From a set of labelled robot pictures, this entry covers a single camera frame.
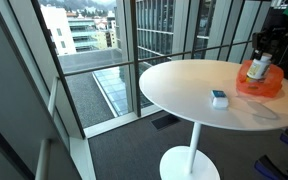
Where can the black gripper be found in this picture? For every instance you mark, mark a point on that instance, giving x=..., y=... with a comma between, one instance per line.
x=272, y=41

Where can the white pill bottle brown label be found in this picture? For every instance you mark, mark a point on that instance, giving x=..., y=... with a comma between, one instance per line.
x=258, y=68

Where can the orange carrier bag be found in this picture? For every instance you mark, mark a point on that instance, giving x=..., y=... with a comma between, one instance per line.
x=269, y=87

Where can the blue and white small box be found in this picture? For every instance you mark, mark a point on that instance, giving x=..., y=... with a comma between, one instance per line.
x=219, y=99

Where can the blue black equipment base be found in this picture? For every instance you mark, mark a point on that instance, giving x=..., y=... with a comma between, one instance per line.
x=274, y=165

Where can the round white table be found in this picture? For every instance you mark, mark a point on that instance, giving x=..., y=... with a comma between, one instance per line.
x=204, y=91

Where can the floor air vent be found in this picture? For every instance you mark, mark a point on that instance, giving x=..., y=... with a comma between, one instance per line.
x=164, y=122

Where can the white table pedestal base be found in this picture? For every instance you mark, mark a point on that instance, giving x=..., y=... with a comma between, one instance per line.
x=187, y=162

